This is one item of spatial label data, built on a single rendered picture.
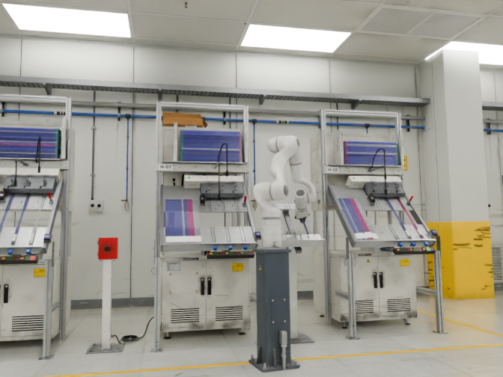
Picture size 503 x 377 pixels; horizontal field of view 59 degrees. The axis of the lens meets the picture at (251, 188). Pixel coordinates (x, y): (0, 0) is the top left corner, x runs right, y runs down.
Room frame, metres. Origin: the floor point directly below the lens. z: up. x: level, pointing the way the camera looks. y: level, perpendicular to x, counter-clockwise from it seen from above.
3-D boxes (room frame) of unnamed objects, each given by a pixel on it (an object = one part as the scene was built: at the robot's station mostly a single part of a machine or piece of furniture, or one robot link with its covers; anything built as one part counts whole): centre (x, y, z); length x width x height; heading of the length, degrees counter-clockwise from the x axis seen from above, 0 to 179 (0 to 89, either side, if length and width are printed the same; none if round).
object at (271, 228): (2.82, -0.12, 0.79); 0.19 x 0.19 x 0.18
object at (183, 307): (3.85, 0.43, 0.31); 0.70 x 0.65 x 0.62; 102
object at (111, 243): (3.25, 1.04, 0.39); 0.24 x 0.24 x 0.78; 12
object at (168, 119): (4.01, 0.51, 1.82); 0.68 x 0.30 x 0.20; 102
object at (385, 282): (3.97, -1.04, 0.65); 1.01 x 0.73 x 1.29; 12
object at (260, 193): (2.84, -0.10, 1.00); 0.19 x 0.12 x 0.24; 60
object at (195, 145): (3.74, 0.34, 1.52); 0.51 x 0.13 x 0.27; 102
